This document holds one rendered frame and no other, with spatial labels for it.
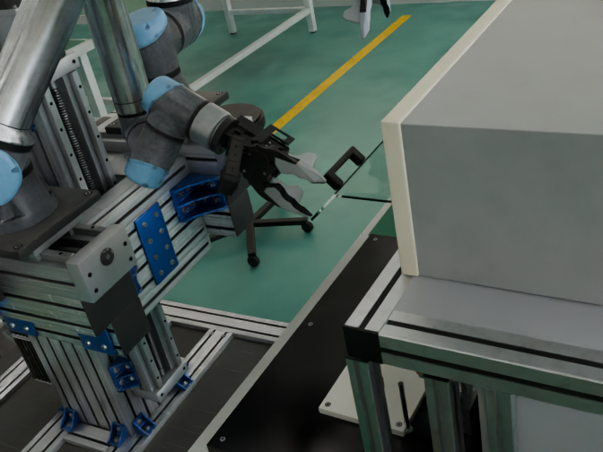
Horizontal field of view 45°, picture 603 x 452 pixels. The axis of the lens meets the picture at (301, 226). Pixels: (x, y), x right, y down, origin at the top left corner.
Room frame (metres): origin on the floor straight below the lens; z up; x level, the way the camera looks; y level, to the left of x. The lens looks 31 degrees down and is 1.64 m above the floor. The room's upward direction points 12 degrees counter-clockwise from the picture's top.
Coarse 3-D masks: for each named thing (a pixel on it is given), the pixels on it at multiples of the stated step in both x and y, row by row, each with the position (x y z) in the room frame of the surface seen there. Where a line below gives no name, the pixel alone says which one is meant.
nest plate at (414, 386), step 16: (384, 368) 0.92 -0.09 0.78; (400, 368) 0.91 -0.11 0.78; (336, 384) 0.90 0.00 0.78; (384, 384) 0.88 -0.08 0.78; (416, 384) 0.86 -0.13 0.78; (336, 400) 0.87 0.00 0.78; (352, 400) 0.86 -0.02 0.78; (416, 400) 0.83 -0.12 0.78; (336, 416) 0.84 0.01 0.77; (352, 416) 0.83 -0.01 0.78; (400, 416) 0.80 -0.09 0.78; (400, 432) 0.78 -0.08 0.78
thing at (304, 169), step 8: (280, 160) 1.09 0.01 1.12; (304, 160) 1.10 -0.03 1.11; (312, 160) 1.10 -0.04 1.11; (280, 168) 1.09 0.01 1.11; (288, 168) 1.08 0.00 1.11; (296, 168) 1.07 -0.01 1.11; (304, 168) 1.07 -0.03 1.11; (312, 168) 1.07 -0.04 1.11; (304, 176) 1.07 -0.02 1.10; (312, 176) 1.06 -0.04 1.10; (320, 176) 1.06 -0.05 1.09
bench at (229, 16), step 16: (128, 0) 4.53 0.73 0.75; (144, 0) 4.43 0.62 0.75; (224, 0) 6.07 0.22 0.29; (304, 0) 5.62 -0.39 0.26; (80, 16) 4.40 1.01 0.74; (304, 16) 5.53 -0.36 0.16; (272, 32) 5.16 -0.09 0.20; (256, 48) 4.97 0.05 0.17; (224, 64) 4.67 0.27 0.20; (208, 80) 4.50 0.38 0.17
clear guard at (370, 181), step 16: (368, 160) 1.14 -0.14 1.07; (384, 160) 1.12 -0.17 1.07; (352, 176) 1.09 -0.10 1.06; (368, 176) 1.08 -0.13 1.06; (384, 176) 1.06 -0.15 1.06; (336, 192) 1.04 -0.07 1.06; (352, 192) 1.03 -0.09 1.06; (368, 192) 1.02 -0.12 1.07; (384, 192) 1.01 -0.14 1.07; (320, 208) 1.06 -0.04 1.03
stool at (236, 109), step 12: (228, 108) 2.89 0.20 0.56; (240, 108) 2.86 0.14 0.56; (252, 108) 2.83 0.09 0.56; (264, 120) 2.74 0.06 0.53; (264, 204) 2.90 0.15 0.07; (252, 228) 2.71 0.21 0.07; (312, 228) 2.68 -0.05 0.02; (252, 240) 2.61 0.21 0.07; (252, 252) 2.52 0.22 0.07; (252, 264) 2.51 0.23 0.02
